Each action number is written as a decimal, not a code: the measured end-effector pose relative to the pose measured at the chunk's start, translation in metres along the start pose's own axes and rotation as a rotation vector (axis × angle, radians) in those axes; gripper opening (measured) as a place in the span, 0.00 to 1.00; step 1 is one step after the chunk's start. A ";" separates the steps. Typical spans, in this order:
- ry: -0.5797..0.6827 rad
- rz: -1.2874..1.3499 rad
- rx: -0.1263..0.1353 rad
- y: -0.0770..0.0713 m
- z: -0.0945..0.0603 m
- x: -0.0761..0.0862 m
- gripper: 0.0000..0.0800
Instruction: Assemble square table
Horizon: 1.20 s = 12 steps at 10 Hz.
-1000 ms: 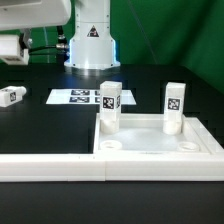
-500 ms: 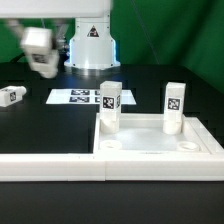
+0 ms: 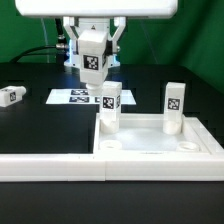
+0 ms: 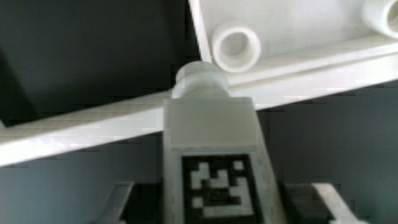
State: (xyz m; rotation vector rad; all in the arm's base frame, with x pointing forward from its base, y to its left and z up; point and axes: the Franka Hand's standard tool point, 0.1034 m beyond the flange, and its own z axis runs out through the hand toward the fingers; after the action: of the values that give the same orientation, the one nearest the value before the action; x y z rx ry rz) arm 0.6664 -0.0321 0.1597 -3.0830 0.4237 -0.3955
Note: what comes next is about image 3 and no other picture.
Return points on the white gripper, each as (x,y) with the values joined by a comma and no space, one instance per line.
(97,9)

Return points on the white square tabletop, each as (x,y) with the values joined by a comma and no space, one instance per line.
(143,134)

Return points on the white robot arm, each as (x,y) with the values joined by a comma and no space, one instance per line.
(95,43)

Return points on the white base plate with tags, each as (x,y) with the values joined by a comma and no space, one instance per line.
(81,96)

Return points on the white L-shaped fence wall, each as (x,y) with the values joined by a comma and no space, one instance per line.
(89,167)

